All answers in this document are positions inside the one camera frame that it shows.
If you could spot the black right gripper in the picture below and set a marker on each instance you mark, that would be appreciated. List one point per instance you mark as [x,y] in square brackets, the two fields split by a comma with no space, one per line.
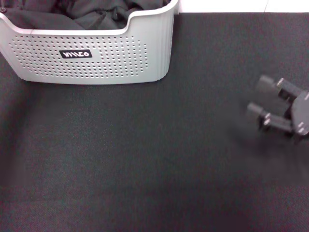
[301,113]

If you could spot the black cloth bundle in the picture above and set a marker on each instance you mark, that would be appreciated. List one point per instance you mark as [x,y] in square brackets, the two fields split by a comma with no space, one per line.
[91,14]

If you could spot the black tablecloth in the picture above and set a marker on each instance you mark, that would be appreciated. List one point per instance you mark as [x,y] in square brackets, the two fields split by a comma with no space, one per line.
[132,157]

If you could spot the gray perforated plastic storage box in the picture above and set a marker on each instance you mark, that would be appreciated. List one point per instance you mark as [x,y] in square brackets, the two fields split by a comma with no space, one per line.
[120,60]

